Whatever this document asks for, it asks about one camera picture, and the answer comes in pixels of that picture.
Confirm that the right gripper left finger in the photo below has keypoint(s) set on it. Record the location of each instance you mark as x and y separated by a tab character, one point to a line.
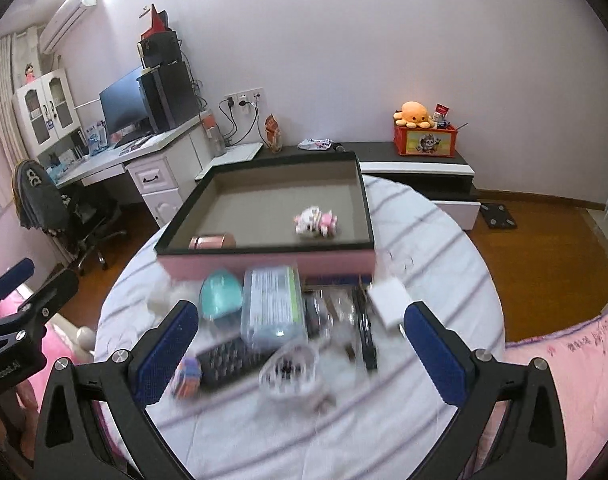
71	443

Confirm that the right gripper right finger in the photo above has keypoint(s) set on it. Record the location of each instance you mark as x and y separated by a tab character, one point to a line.
529	442

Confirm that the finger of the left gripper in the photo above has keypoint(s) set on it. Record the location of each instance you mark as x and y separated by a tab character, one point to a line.
15	276
47	301

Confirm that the pastel block figure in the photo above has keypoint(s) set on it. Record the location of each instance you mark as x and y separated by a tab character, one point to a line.
187	378

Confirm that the black remote control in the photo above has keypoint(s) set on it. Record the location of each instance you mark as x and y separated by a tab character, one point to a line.
228	362

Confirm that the black hair comb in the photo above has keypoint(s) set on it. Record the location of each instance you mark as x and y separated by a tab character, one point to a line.
369	350

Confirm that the clear plastic mask box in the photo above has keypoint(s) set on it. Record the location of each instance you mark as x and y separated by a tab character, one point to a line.
272	312

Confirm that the white pink block cat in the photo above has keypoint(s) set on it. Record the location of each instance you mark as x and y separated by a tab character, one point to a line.
313	222

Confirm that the black office chair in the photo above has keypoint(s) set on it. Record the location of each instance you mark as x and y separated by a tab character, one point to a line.
92	219

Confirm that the pink bedding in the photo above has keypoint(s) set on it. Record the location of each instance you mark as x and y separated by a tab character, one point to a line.
578	360

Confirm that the white power adapter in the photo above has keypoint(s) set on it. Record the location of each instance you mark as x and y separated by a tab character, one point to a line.
390	300

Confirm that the teal round case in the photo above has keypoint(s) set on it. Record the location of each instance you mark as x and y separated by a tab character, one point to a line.
221	294

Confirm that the black bathroom scale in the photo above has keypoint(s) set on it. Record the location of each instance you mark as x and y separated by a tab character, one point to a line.
497	217

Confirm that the striped white tablecloth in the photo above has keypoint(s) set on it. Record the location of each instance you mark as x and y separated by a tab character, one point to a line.
365	425

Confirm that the white glass door cabinet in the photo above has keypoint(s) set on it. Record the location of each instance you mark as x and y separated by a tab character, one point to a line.
45	112

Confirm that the clear plastic bag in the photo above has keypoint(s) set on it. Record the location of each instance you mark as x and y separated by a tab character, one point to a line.
290	374

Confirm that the white computer desk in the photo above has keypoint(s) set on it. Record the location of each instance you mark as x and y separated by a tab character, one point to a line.
164	169

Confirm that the pink cylinder device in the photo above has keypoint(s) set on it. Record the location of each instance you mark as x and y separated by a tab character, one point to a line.
212	241

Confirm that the black computer monitor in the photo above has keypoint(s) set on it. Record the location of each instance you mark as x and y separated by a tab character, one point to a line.
123	105

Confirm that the black white tv cabinet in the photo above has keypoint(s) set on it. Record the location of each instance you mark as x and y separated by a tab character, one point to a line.
445	181

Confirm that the pink black storage box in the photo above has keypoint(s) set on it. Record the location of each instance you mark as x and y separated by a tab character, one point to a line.
256	202

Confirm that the red topped water bottle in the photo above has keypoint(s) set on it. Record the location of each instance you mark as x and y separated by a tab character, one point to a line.
215	139

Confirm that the red toy box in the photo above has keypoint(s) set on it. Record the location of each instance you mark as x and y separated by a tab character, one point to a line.
425	142

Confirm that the black computer tower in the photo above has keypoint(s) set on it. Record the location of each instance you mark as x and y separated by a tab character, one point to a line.
168	96

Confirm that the orange octopus plush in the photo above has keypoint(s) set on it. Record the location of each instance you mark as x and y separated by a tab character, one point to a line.
413	115

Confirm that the black speaker box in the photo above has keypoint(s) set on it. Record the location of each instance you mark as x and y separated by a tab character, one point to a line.
161	48

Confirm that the orange snack bag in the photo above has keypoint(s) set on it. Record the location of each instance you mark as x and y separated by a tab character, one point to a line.
273	136

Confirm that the white air conditioner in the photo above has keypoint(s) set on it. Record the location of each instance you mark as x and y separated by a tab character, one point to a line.
69	13

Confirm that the wall power socket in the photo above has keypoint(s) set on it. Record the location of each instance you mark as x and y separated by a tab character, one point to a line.
246	97

